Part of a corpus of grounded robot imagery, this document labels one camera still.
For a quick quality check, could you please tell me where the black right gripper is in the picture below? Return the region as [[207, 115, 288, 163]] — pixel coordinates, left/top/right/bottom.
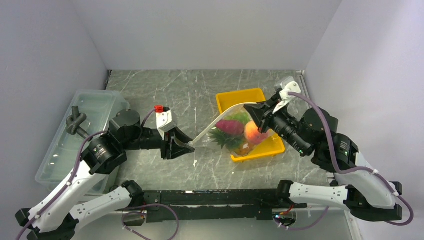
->
[[244, 94, 311, 155]]

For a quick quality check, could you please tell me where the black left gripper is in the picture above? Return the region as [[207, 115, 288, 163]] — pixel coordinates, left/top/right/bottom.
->
[[122, 125, 195, 159]]

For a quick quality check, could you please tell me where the toy peach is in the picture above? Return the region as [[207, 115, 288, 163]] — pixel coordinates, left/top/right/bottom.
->
[[244, 121, 270, 145]]

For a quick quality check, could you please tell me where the clear polka-dot zip bag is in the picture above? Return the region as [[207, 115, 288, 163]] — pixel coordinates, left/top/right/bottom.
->
[[189, 102, 275, 158]]

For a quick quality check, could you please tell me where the dark red toy sweet potato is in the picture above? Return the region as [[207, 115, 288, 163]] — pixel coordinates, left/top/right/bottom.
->
[[215, 119, 245, 136]]

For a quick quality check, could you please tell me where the orange toy pineapple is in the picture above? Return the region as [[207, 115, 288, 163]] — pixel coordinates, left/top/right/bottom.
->
[[209, 128, 255, 157]]

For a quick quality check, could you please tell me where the yellow plastic tray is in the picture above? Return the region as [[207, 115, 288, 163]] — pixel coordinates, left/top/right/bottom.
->
[[216, 88, 286, 162]]

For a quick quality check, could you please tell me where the green toy lettuce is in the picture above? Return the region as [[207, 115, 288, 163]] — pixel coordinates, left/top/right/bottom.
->
[[224, 111, 252, 126]]

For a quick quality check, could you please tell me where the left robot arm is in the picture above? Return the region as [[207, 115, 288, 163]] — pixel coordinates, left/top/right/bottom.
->
[[15, 105, 195, 240]]

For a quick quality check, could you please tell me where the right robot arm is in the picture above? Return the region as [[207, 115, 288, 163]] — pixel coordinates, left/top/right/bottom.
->
[[244, 101, 403, 225]]

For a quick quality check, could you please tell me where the clear plastic storage bin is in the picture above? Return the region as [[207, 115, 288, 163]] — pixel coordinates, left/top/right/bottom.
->
[[35, 90, 130, 191]]

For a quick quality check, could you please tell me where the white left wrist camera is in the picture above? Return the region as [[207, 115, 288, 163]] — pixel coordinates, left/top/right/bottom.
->
[[154, 105, 178, 134]]

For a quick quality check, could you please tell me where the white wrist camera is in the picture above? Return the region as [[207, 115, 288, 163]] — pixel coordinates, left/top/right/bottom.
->
[[272, 76, 302, 114], [154, 105, 178, 134]]

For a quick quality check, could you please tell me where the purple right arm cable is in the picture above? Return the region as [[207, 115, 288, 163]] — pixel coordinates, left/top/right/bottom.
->
[[287, 91, 415, 227]]

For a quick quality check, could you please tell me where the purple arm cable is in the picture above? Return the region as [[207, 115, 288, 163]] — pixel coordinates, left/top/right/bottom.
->
[[287, 91, 415, 227], [14, 107, 163, 240]]

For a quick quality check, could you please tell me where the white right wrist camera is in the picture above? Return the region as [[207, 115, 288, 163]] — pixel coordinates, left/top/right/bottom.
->
[[272, 76, 302, 114]]

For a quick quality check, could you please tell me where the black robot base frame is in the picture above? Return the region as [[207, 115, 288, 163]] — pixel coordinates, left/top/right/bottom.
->
[[124, 188, 307, 223]]

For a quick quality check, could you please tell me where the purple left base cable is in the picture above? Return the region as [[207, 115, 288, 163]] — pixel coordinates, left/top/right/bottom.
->
[[121, 203, 180, 240]]

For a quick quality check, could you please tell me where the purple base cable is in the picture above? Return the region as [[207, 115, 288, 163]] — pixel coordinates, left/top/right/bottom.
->
[[273, 205, 330, 232], [121, 203, 180, 240]]

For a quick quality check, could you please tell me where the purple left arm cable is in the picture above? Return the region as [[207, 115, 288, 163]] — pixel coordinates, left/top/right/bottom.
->
[[14, 107, 163, 240]]

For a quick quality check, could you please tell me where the grey knotted hose piece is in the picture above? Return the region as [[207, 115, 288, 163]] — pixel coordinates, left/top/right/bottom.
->
[[64, 105, 92, 140]]

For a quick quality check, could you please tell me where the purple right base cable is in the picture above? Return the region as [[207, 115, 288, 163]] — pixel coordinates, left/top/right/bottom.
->
[[273, 205, 330, 232]]

